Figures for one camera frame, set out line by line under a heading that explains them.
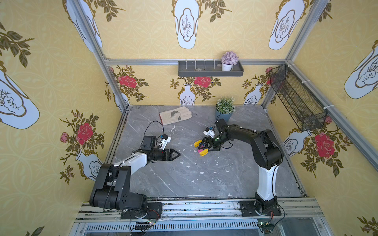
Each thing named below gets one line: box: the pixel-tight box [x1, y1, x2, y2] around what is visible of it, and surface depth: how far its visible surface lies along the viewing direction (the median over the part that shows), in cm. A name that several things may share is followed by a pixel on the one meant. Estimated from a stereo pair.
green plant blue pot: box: [215, 97, 236, 123], surface depth 105 cm
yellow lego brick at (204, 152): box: [199, 149, 209, 157], surface depth 94 cm
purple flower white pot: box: [220, 50, 240, 72], surface depth 85 cm
